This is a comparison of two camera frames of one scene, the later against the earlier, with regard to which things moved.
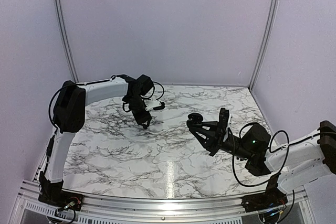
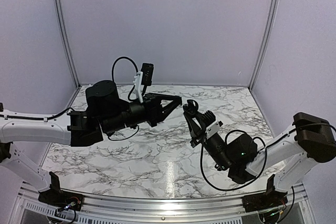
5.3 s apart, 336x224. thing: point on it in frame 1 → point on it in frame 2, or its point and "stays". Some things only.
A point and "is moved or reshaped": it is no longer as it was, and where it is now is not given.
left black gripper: x=141 y=118 → x=156 y=113
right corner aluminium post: x=270 y=28 stays
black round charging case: x=195 y=120 is moved or reshaped
